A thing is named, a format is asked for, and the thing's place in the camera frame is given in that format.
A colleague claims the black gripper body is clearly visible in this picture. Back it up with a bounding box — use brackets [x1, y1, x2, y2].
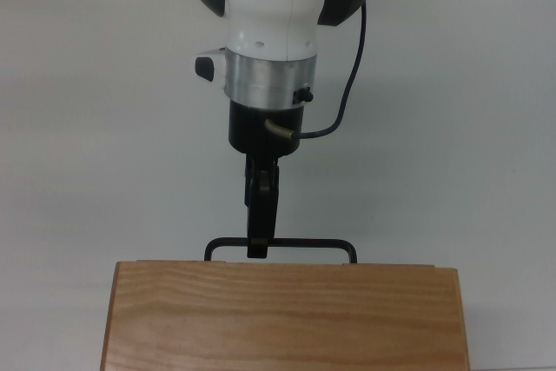
[225, 101, 305, 160]

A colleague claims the wooden cabinet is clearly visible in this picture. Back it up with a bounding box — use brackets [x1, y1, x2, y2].
[98, 260, 471, 371]

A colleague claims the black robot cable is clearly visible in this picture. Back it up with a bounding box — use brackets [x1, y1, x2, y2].
[291, 0, 369, 141]

